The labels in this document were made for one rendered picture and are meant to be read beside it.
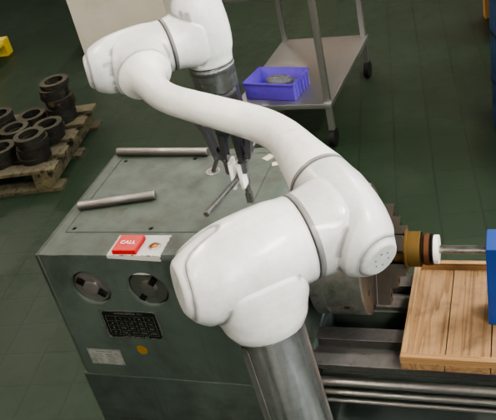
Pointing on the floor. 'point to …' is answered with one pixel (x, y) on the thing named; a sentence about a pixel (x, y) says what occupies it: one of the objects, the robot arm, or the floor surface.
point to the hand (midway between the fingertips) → (237, 172)
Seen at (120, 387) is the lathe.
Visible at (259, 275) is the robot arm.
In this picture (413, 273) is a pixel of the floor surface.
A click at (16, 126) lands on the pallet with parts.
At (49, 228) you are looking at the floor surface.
